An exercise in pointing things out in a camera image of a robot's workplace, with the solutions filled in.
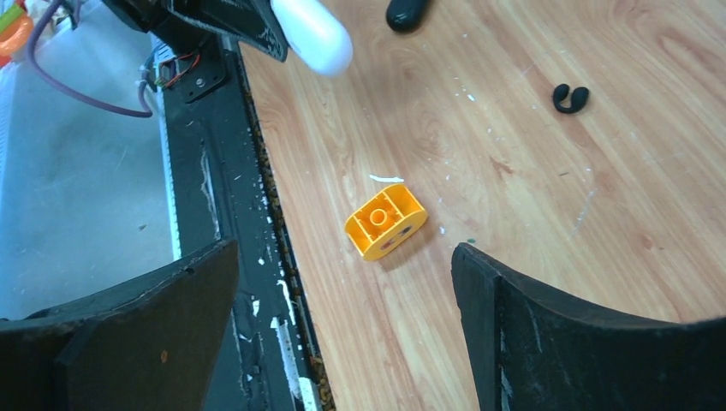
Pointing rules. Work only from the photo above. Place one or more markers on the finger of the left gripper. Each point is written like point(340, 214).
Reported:
point(184, 25)

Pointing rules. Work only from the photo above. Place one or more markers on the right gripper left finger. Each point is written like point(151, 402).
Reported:
point(150, 343)

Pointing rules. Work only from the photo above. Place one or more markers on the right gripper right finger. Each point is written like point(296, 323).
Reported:
point(534, 347)

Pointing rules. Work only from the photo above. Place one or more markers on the white earbud charging case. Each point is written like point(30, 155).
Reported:
point(316, 36)

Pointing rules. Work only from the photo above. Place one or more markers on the black earbud charging case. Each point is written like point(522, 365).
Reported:
point(405, 16)

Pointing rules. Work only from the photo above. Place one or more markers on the orange toy brick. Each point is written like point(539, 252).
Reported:
point(385, 221)

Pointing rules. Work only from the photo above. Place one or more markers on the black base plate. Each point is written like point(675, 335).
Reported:
point(221, 186)

